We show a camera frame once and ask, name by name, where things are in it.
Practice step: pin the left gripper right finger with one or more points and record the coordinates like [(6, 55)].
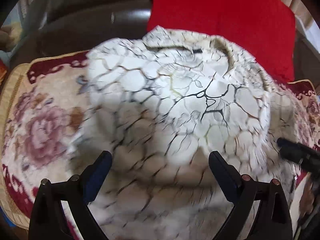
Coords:
[(272, 220)]

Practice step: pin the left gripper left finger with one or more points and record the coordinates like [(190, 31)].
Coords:
[(48, 219)]

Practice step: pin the white black-patterned coat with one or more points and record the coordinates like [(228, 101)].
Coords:
[(161, 105)]

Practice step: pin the floral red beige sofa cover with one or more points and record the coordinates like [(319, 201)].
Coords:
[(47, 111)]

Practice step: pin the beige dotted curtain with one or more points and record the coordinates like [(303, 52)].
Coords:
[(300, 10)]

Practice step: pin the red blanket on sofa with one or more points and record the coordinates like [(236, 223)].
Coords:
[(265, 28)]

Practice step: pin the dark brown leather sofa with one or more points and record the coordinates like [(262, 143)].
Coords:
[(56, 27)]

